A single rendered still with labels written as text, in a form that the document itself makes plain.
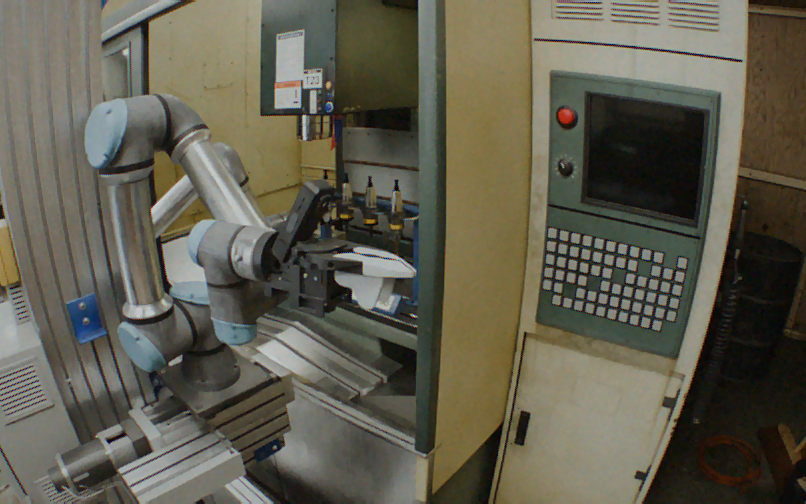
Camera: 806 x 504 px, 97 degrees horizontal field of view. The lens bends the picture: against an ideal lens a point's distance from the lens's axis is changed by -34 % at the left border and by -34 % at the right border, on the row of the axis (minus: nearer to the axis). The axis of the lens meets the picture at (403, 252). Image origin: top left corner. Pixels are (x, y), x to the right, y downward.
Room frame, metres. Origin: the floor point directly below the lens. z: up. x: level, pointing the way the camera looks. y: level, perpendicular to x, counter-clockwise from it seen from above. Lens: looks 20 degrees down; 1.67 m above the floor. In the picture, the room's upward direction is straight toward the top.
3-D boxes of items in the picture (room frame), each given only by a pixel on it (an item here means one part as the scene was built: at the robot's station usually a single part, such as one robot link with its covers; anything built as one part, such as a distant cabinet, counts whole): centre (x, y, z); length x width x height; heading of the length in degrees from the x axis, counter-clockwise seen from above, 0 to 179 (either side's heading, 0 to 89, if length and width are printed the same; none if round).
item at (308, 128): (2.09, 0.37, 1.48); 0.16 x 0.16 x 0.12
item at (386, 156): (2.44, 0.10, 1.16); 0.48 x 0.05 x 0.51; 53
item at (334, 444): (1.57, 0.75, 0.40); 2.08 x 0.07 x 0.80; 53
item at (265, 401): (0.91, 0.45, 0.95); 0.40 x 0.13 x 0.09; 140
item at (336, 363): (1.65, 0.45, 0.70); 0.90 x 0.30 x 0.16; 53
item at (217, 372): (0.91, 0.45, 1.09); 0.15 x 0.15 x 0.10
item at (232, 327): (0.69, 0.26, 1.34); 0.11 x 0.08 x 0.11; 155
